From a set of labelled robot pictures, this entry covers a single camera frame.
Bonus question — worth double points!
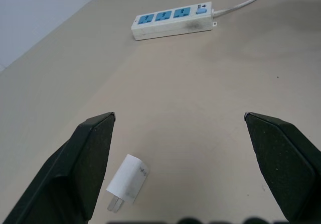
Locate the white power strip blue sockets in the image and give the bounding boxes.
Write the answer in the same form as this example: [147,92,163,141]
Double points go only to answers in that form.
[130,2,218,41]

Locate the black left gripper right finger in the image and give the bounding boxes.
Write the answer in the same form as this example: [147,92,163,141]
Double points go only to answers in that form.
[243,111,321,224]

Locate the white plug adapter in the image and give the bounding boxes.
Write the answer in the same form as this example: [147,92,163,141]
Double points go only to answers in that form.
[105,154,150,213]

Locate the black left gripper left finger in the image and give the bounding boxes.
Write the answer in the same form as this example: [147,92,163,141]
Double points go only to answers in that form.
[0,111,116,224]

